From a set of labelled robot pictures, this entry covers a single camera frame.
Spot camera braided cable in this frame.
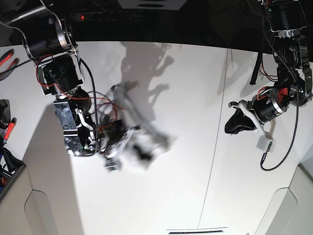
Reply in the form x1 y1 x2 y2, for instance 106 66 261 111
259 14 300 172

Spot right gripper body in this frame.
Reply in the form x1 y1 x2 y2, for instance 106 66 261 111
97 129 139 166

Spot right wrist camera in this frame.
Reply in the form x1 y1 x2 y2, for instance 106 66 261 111
105 158 122 171

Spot black power strip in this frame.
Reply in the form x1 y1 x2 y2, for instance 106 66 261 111
70 12 145 22

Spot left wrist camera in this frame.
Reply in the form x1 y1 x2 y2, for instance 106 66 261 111
256 135 276 153

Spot orange grey pliers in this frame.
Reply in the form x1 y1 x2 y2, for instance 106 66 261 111
0 48 20 81

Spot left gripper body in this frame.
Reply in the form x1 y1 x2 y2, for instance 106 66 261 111
228 99 278 138

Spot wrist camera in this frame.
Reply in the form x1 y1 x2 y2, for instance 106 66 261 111
256 135 276 153
105 158 122 171

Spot black clamp at left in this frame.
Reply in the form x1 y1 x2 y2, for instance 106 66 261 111
0 99 11 129

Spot white box at top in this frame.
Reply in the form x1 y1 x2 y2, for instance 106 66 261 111
118 0 187 10

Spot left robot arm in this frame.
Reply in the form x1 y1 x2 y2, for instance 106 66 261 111
224 0 313 135

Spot white printed t-shirt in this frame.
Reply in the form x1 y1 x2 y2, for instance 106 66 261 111
104 83 171 172

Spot orange handled tool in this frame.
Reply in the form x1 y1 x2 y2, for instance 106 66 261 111
2 117 17 146

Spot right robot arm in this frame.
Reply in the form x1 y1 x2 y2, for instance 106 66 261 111
0 0 137 170

